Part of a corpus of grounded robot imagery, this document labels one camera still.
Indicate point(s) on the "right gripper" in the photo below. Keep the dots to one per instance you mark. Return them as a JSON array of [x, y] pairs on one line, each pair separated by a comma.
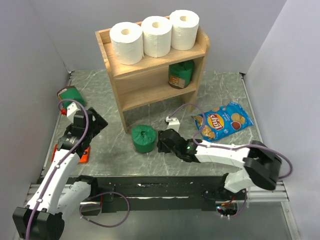
[[161, 145]]

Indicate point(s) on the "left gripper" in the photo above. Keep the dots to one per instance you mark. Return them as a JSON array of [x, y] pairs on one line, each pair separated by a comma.
[[99, 123]]

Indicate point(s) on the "green roll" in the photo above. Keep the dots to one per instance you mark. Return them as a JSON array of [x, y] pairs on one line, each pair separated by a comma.
[[71, 92], [143, 138], [179, 74]]

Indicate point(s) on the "white paper towel roll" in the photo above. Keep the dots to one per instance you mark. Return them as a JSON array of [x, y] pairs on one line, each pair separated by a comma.
[[157, 33]]

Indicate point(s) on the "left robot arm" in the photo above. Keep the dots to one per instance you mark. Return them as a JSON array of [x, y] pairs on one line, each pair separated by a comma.
[[43, 217]]

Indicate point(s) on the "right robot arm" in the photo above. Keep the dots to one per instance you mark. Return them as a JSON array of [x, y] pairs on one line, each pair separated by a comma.
[[258, 165]]

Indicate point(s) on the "wooden two-tier shelf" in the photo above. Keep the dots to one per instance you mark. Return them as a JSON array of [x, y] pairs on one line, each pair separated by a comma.
[[146, 82]]

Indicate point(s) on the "orange flat package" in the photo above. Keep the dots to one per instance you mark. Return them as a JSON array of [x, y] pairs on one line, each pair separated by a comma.
[[83, 160]]

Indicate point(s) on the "blue Lay's chips bag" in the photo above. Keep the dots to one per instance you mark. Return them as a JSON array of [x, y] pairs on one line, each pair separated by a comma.
[[222, 121]]

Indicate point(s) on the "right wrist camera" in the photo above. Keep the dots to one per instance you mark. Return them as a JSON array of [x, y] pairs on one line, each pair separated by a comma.
[[172, 123]]

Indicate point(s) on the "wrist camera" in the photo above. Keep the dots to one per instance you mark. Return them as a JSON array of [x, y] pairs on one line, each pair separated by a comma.
[[70, 111], [172, 123]]

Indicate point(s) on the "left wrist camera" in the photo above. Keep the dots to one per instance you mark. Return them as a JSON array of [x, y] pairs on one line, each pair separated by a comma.
[[70, 111]]

